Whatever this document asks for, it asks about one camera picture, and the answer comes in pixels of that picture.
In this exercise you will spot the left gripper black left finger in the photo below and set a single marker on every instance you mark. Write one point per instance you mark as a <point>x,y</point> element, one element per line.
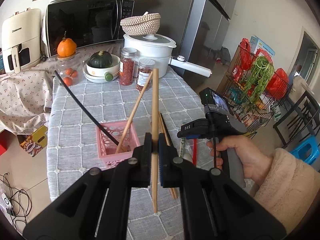
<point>97,205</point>

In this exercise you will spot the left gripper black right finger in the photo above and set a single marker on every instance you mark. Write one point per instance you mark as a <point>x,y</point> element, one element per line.
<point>213,205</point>

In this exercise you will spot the disposable chopsticks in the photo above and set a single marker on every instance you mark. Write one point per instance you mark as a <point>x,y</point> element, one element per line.
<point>181,150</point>

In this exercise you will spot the pink plastic basket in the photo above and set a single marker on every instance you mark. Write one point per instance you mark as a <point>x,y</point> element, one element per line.
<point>107,148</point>

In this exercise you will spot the black chopstick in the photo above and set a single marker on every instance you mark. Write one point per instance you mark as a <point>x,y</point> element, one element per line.
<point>91,117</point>

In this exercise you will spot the wooden chopstick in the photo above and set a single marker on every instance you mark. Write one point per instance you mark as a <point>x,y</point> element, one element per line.
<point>155,133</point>
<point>129,121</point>

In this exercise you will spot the white plastic spoon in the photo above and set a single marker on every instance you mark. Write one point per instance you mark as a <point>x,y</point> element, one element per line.
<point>187,155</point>

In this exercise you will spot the person's right hand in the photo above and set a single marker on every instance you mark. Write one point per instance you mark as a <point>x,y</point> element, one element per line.
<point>256,165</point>

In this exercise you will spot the red plastic spoon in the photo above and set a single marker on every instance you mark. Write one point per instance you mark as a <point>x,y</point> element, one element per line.
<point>194,159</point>

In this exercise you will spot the green vegetable bunch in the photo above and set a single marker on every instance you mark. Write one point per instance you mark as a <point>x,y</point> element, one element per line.
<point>262,71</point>

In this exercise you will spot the black chair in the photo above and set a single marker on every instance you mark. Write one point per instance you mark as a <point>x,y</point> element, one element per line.
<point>304,124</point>

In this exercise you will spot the yellow printed cardboard box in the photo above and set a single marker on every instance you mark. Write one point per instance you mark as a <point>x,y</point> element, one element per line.
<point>35,142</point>

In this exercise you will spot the short jar of red berries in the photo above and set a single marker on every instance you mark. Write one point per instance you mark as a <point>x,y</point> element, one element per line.
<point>145,68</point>

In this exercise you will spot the blue plastic stool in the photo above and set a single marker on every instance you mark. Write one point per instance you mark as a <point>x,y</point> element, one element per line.
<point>308,152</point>

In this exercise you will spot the tall jar of red berries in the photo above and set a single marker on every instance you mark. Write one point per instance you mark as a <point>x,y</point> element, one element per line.
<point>127,66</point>

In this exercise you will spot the red gift box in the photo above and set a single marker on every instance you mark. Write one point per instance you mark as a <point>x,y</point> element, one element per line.
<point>3,142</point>

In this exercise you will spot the green lime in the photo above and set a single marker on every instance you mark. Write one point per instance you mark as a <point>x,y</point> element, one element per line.
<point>108,76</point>

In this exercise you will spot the woven rattan basket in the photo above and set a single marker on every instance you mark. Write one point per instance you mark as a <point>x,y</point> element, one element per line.
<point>141,25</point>

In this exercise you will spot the grey refrigerator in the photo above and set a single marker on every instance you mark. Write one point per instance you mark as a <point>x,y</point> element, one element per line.
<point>198,27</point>

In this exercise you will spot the dark green pumpkin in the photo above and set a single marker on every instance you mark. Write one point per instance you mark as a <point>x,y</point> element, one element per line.
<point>101,59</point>

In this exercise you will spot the glass jar with tangerines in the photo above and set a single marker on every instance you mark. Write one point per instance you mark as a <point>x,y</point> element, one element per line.
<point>70,68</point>

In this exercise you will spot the large orange fruit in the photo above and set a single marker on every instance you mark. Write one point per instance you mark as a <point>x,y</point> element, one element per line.
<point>66,47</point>

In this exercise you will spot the black microwave oven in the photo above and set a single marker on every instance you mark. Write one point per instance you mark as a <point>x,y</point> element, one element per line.
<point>86,22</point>

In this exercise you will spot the cream air fryer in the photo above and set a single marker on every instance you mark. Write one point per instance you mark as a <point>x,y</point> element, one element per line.
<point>21,41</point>

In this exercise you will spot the black wire rack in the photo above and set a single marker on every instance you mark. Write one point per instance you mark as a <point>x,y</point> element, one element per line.
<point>253,116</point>

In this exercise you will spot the white pot with handle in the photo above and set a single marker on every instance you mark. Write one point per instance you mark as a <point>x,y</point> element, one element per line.
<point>159,49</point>

